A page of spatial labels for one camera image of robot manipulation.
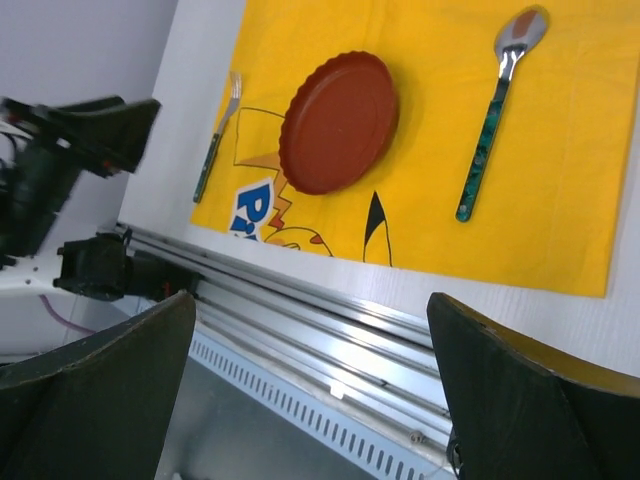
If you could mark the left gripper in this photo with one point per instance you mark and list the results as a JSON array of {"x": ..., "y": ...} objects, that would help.
[{"x": 103, "y": 136}]

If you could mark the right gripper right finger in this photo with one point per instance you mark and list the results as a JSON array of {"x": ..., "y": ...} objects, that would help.
[{"x": 521, "y": 409}]

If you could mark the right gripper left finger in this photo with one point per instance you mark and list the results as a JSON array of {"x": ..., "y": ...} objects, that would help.
[{"x": 100, "y": 407}]

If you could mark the fork with green handle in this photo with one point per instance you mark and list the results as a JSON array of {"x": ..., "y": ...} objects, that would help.
[{"x": 232, "y": 106}]

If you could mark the yellow pikachu placemat cloth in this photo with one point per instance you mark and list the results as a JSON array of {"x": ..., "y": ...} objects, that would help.
[{"x": 547, "y": 209}]

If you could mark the red plastic plate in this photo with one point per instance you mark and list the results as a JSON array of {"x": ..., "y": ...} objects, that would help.
[{"x": 339, "y": 124}]

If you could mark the spoon with green handle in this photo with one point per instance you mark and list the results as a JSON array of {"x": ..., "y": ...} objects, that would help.
[{"x": 517, "y": 37}]

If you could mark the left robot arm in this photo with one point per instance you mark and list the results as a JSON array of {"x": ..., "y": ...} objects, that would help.
[{"x": 35, "y": 185}]

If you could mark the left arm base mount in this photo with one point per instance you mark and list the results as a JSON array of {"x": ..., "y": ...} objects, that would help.
[{"x": 100, "y": 268}]

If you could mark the perforated cable duct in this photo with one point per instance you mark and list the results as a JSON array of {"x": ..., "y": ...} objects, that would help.
[{"x": 372, "y": 452}]

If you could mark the aluminium mounting rail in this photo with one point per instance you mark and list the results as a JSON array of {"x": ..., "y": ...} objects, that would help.
[{"x": 380, "y": 358}]

